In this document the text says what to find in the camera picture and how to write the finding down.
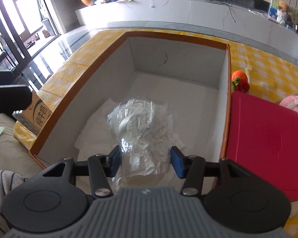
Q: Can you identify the pink and white knitted toy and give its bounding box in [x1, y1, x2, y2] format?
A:
[279, 95, 298, 135]

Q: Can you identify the white marble media cabinet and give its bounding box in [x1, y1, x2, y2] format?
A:
[75, 0, 298, 60]

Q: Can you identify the blue picture card stand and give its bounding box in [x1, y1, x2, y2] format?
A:
[268, 0, 281, 21]

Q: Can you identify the orange-rimmed white cardboard box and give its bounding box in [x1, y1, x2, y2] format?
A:
[29, 31, 232, 187]

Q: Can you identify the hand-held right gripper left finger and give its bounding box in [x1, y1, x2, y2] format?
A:
[41, 145, 122, 199]

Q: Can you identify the black cable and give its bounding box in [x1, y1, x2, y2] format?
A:
[201, 0, 237, 24]

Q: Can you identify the clear plastic bag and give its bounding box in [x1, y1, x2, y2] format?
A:
[107, 99, 179, 187]

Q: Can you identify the teddy bear in white pot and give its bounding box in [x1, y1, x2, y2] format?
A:
[276, 1, 290, 23]

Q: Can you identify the crochet strawberry toy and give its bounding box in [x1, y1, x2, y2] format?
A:
[231, 70, 250, 93]

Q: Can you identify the beige sofa cushion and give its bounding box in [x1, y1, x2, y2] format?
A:
[0, 115, 48, 179]

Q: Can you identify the red box lid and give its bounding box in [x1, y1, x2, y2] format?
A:
[225, 91, 298, 202]

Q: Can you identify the yellow checked tablecloth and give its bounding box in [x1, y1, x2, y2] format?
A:
[14, 28, 298, 220]

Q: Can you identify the black framed glass door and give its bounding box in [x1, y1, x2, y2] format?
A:
[0, 0, 63, 85]

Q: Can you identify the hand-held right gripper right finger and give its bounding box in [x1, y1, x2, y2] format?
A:
[170, 146, 257, 197]

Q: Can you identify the printed milk carton box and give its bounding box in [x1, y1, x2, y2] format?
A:
[12, 91, 52, 137]

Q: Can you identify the person's striped pants leg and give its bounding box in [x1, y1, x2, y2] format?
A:
[0, 170, 28, 238]

